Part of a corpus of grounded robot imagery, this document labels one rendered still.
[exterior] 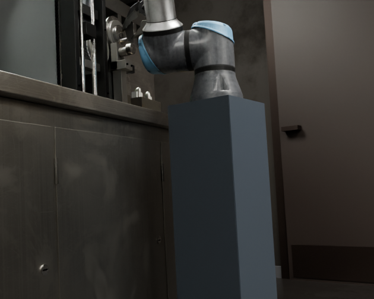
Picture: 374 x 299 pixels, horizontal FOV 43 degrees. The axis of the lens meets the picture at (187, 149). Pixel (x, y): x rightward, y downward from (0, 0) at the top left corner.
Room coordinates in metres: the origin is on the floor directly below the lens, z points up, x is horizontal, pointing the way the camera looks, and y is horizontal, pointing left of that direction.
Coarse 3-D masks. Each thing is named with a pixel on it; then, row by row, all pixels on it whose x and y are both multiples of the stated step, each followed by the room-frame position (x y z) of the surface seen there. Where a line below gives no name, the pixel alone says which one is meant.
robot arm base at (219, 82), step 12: (204, 72) 1.30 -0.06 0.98; (216, 72) 1.29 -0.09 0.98; (228, 72) 1.30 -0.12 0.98; (204, 84) 1.29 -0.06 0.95; (216, 84) 1.28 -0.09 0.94; (228, 84) 1.28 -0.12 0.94; (192, 96) 1.31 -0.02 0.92; (204, 96) 1.28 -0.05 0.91; (216, 96) 1.27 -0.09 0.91; (240, 96) 1.31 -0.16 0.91
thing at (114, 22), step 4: (116, 20) 1.75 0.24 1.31; (112, 24) 1.72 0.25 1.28; (116, 24) 1.75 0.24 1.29; (120, 24) 1.77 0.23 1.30; (108, 28) 1.71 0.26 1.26; (112, 28) 1.72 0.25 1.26; (108, 32) 1.71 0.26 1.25; (112, 32) 1.72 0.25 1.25; (108, 36) 1.71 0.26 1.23; (112, 36) 1.72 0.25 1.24; (112, 40) 1.72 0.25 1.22; (124, 44) 1.79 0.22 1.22
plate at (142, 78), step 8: (136, 48) 2.54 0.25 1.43; (128, 56) 2.47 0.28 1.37; (136, 56) 2.54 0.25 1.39; (136, 64) 2.54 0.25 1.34; (136, 72) 2.53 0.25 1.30; (144, 72) 2.62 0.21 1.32; (128, 80) 2.46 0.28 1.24; (136, 80) 2.53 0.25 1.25; (144, 80) 2.61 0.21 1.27; (152, 80) 2.70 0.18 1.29; (128, 88) 2.45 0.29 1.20; (144, 88) 2.61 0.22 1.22; (152, 88) 2.69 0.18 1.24; (144, 96) 2.61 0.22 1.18; (152, 96) 2.69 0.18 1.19
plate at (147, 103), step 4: (132, 100) 1.85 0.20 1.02; (136, 100) 1.85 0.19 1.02; (140, 100) 1.84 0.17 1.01; (144, 100) 1.86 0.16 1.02; (148, 100) 1.89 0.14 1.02; (152, 100) 1.91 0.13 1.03; (136, 104) 1.85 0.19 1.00; (140, 104) 1.84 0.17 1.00; (144, 104) 1.86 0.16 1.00; (148, 104) 1.89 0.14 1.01; (152, 104) 1.91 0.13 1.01; (156, 104) 1.95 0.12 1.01; (160, 104) 1.98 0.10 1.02; (148, 108) 1.88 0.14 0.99; (152, 108) 1.91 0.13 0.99; (156, 108) 1.94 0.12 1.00; (160, 108) 1.98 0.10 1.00
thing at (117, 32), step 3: (114, 27) 1.73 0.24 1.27; (117, 27) 1.73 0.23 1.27; (120, 27) 1.75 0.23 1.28; (114, 30) 1.72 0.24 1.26; (117, 30) 1.73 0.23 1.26; (120, 30) 1.75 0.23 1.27; (114, 33) 1.72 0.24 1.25; (117, 33) 1.73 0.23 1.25; (120, 33) 1.75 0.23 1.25; (123, 33) 1.77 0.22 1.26; (114, 36) 1.73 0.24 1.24; (117, 36) 1.73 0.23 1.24; (120, 36) 1.75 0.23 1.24; (123, 36) 1.77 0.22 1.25; (114, 39) 1.73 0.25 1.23; (117, 39) 1.73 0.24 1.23; (117, 42) 1.74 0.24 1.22; (120, 42) 1.75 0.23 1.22; (123, 42) 1.77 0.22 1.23
